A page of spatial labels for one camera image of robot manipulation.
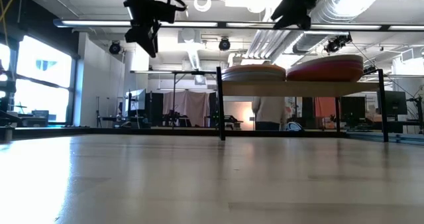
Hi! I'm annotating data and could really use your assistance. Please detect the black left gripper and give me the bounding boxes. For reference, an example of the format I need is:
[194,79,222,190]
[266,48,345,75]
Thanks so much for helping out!
[124,0,178,58]

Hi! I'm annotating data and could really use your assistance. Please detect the purple plate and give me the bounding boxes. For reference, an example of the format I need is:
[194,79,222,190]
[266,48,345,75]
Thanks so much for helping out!
[291,60,364,66]

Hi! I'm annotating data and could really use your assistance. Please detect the magenta plate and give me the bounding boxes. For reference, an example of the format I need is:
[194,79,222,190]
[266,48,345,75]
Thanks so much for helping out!
[288,62,364,71]

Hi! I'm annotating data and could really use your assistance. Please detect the red-brown plate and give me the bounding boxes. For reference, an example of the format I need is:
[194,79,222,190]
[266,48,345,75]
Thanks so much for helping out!
[286,66,364,82]

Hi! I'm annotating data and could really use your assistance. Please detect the sage green plate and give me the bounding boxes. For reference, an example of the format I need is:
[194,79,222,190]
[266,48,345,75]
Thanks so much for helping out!
[221,68,286,74]

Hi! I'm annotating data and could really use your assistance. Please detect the light grey plate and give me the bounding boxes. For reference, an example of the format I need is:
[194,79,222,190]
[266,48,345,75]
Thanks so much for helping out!
[221,74,286,82]

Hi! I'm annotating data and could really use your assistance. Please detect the wooden shelf with black legs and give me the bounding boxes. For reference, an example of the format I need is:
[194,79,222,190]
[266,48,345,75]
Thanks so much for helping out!
[215,66,389,142]

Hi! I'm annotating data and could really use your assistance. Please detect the black round spotlight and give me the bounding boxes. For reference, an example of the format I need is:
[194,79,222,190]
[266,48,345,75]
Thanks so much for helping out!
[218,37,231,52]
[109,40,122,55]

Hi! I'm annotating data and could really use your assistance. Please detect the overhead light bar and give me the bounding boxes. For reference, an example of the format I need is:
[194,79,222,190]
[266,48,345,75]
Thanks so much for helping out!
[52,18,424,32]

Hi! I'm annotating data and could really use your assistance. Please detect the black-framed background table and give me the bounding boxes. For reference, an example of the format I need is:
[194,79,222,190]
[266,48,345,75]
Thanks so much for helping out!
[131,70,218,129]

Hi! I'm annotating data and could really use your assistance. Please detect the background monitor with lit screen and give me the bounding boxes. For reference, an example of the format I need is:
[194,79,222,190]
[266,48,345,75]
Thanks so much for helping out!
[125,88,146,112]

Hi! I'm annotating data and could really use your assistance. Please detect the beige curtain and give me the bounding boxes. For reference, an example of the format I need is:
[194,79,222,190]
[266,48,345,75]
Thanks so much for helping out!
[162,90,211,128]

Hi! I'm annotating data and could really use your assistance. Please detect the colourful floral painting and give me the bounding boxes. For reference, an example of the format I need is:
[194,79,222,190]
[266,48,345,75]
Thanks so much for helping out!
[286,96,303,124]

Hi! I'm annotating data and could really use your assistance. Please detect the person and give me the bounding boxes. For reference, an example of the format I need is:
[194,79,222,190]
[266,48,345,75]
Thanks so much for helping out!
[251,96,288,131]

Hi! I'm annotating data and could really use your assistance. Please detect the white and blue round object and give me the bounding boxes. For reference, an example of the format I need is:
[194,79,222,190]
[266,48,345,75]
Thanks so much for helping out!
[285,121,304,132]

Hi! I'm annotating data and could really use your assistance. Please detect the large bright window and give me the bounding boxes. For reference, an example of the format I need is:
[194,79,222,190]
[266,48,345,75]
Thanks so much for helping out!
[0,34,76,125]

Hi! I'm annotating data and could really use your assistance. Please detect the black background monitor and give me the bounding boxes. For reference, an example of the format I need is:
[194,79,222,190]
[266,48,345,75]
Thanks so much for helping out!
[380,90,408,116]

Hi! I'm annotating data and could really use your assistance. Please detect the silver ventilation duct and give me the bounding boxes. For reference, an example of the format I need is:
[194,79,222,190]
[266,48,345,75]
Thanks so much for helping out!
[293,0,394,54]

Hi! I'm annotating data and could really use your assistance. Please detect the black ceiling-mounted camera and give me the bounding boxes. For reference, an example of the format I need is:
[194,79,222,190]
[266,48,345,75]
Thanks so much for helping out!
[324,34,352,54]

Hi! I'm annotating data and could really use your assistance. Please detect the white ring lamp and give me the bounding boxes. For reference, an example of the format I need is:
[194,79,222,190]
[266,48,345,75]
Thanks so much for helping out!
[193,0,212,13]

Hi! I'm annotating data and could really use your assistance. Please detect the black aluminium rig frame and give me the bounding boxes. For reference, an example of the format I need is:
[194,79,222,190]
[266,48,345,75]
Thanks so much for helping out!
[0,126,348,139]

